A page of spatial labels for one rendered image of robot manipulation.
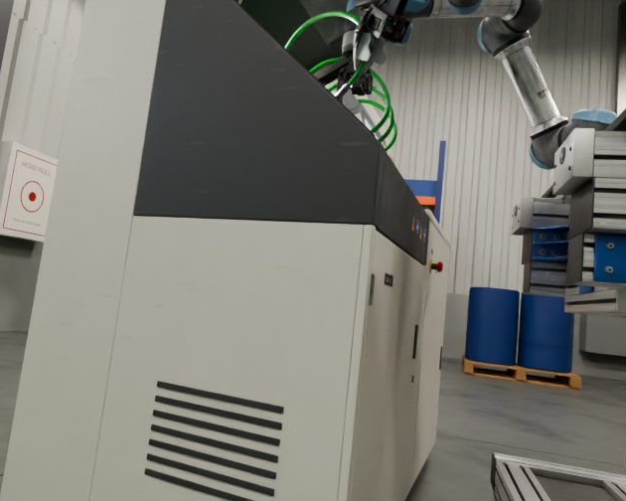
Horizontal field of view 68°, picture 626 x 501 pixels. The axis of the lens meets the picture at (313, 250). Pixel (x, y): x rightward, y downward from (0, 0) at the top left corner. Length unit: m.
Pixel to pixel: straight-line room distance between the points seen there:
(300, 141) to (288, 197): 0.12
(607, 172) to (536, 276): 0.52
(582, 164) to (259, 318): 0.66
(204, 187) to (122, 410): 0.52
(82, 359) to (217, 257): 0.42
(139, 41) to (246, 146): 0.45
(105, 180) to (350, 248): 0.65
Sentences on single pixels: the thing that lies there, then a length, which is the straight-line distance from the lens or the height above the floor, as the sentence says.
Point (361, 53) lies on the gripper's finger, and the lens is 1.23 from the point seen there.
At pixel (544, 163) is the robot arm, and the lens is 1.68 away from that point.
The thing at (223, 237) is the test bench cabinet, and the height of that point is 0.75.
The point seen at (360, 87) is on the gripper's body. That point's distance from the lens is 1.37.
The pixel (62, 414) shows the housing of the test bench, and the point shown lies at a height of 0.31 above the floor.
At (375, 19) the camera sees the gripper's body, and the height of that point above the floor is 1.30.
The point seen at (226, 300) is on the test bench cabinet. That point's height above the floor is 0.62.
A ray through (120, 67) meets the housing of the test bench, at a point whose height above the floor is 1.17.
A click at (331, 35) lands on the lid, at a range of 1.82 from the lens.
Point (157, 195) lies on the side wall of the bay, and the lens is 1.13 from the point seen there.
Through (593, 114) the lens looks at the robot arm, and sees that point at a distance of 1.57.
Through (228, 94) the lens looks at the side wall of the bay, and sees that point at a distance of 1.11.
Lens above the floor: 0.64
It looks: 6 degrees up
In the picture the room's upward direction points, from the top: 6 degrees clockwise
